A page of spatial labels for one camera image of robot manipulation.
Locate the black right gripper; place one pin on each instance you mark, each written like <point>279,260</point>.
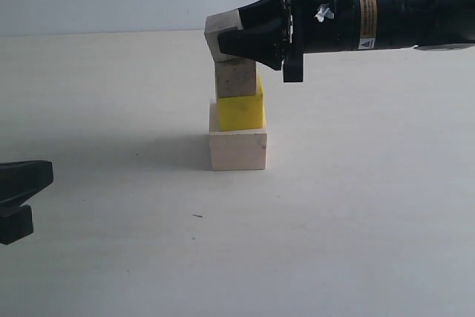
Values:
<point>316,26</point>

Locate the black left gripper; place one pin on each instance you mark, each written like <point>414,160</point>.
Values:
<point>19,182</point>

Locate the yellow cube block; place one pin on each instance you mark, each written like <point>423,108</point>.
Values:
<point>242,113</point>

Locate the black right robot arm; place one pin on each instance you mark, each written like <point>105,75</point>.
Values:
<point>420,24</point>

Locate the large wooden block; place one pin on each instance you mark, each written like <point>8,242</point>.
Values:
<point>240,150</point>

